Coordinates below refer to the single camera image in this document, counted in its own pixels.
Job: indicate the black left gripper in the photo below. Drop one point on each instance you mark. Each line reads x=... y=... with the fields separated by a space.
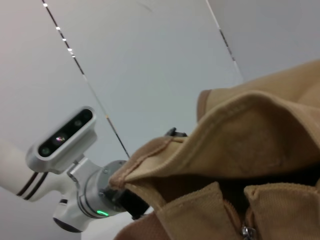
x=130 y=202

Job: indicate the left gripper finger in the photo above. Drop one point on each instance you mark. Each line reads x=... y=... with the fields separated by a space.
x=176 y=133

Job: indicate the khaki canvas food bag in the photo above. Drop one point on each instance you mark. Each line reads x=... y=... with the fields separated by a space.
x=237 y=137

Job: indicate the metal zipper pull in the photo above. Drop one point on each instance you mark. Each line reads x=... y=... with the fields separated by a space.
x=248 y=233

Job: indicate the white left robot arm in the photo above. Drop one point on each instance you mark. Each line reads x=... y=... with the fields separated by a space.
x=15 y=170

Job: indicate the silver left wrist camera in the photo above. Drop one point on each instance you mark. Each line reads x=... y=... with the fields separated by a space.
x=62 y=137

